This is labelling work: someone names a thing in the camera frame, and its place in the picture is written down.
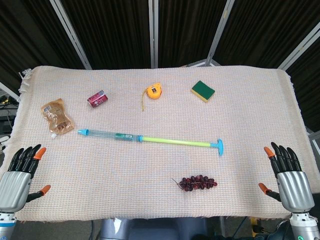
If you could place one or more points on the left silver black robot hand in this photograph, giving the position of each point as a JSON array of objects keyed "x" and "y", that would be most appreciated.
[{"x": 15, "y": 185}]

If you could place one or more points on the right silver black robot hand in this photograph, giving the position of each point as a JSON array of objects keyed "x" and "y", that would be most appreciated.
[{"x": 295, "y": 187}]

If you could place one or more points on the long blue green syringe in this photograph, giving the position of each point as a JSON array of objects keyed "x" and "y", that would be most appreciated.
[{"x": 162, "y": 140}]

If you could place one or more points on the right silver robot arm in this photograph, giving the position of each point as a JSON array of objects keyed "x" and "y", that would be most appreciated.
[{"x": 302, "y": 227}]

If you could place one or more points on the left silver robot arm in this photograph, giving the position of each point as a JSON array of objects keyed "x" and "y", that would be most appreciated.
[{"x": 6, "y": 225}]

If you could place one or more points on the yellow tape measure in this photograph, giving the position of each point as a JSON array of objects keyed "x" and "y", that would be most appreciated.
[{"x": 153, "y": 92}]

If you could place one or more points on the brown liquid refill pouch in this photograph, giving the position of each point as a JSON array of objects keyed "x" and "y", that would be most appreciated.
[{"x": 58, "y": 117}]

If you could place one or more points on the dark red grape bunch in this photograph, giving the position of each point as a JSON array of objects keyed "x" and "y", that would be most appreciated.
[{"x": 197, "y": 183}]

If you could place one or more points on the red soda can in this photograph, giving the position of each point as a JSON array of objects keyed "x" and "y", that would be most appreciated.
[{"x": 98, "y": 99}]

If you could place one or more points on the green yellow sponge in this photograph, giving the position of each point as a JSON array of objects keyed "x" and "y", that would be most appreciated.
[{"x": 203, "y": 89}]

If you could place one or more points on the beige woven tablecloth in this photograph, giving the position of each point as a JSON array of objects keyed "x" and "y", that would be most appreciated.
[{"x": 150, "y": 165}]

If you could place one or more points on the grey robot torso base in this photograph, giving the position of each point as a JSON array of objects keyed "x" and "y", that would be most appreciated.
[{"x": 150, "y": 230}]

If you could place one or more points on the black folding screen white frame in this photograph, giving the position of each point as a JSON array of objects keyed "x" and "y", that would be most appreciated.
[{"x": 112, "y": 30}]

